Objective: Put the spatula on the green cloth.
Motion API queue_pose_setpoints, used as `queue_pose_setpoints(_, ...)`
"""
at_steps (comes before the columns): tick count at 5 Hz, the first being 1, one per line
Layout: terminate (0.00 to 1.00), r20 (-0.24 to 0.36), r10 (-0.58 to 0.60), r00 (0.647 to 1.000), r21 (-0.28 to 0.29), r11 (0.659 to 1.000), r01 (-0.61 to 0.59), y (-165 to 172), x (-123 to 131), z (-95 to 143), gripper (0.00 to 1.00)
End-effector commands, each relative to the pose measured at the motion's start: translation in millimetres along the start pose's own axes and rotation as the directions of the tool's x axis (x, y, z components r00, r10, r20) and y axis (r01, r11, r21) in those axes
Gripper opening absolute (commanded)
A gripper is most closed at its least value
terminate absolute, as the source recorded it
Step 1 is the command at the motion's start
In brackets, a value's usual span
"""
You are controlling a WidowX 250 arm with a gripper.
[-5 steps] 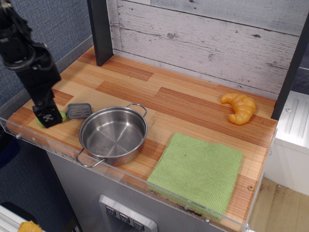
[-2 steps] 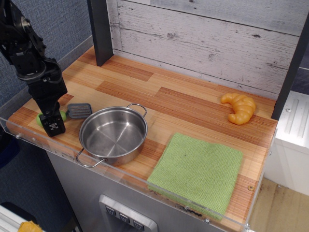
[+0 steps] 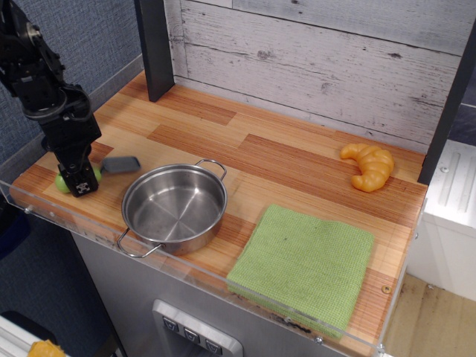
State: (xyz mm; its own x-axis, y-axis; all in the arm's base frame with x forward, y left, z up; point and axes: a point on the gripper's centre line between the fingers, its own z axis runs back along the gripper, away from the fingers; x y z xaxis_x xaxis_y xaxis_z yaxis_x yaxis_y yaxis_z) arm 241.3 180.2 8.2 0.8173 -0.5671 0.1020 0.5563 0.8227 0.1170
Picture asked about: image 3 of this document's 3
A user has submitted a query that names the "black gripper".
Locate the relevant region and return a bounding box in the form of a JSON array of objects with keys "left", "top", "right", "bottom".
[{"left": 39, "top": 85, "right": 101, "bottom": 197}]

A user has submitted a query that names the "green handled grey spatula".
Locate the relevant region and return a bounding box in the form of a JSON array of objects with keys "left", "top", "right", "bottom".
[{"left": 54, "top": 156, "right": 141, "bottom": 193}]

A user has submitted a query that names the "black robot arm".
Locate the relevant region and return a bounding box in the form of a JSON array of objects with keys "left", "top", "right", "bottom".
[{"left": 1, "top": 1, "right": 101, "bottom": 197}]

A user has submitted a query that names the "green knitted cloth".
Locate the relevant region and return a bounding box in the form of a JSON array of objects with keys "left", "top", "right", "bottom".
[{"left": 227, "top": 205, "right": 374, "bottom": 339}]

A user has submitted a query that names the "stainless steel pot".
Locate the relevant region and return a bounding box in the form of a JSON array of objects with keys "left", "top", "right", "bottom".
[{"left": 118, "top": 159, "right": 228, "bottom": 258}]

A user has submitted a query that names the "grey toy fridge cabinet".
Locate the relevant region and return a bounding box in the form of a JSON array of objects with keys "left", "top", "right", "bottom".
[{"left": 74, "top": 234, "right": 382, "bottom": 356}]

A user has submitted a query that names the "yellow object bottom left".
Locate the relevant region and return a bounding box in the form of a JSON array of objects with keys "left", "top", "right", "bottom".
[{"left": 27, "top": 340, "right": 66, "bottom": 357}]

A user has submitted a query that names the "silver dispenser button panel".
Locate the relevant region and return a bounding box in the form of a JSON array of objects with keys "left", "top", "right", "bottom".
[{"left": 152, "top": 299, "right": 244, "bottom": 356}]

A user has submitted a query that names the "orange plastic croissant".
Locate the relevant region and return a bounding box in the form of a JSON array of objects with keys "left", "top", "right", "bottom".
[{"left": 340, "top": 144, "right": 395, "bottom": 193}]

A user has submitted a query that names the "white side cabinet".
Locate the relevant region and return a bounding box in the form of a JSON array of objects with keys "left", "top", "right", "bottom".
[{"left": 407, "top": 140, "right": 475, "bottom": 300}]

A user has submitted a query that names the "clear acrylic guard rail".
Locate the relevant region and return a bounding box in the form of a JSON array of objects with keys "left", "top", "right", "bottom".
[{"left": 0, "top": 54, "right": 428, "bottom": 357}]

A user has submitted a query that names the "dark right vertical post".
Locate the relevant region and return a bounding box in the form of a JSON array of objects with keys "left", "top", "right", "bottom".
[{"left": 417, "top": 22, "right": 475, "bottom": 185}]

